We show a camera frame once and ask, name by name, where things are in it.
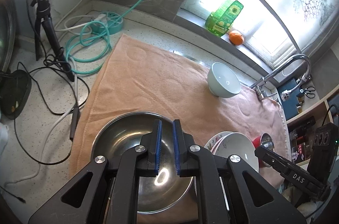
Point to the large floral blue plate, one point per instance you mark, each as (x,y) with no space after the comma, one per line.
(212,141)

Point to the gloved right hand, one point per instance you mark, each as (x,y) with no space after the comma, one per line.
(295,197)

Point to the small floral deep plate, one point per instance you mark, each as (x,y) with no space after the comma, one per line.
(218,142)

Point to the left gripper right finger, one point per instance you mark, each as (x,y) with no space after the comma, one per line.
(229,190)

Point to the black tripod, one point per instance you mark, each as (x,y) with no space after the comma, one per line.
(44,19)

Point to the green dish soap bottle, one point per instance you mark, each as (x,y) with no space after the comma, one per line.
(220,21)

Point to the light blue ceramic bowl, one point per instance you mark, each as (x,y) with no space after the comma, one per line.
(222,81)

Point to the red steel small bowl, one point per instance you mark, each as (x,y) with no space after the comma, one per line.
(266,141)

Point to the orange brown towel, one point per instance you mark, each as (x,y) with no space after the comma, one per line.
(139,77)

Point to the black scissors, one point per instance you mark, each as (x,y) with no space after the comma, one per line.
(309,92)

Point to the black oval device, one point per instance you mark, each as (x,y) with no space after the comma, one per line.
(15,90)

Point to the orange tangerine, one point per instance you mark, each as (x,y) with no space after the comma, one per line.
(236,38)

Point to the blue knife block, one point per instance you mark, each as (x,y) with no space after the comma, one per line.
(290,106)

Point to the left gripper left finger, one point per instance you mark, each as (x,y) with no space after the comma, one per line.
(105,190)

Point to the white plate grey leaf pattern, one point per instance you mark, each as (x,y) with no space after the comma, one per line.
(238,144)

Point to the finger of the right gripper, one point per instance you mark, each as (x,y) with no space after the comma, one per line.
(283,166)

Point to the teal power strip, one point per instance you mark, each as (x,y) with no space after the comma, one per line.
(107,20)

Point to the wooden shelf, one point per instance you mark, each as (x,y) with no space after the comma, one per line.
(302,127)

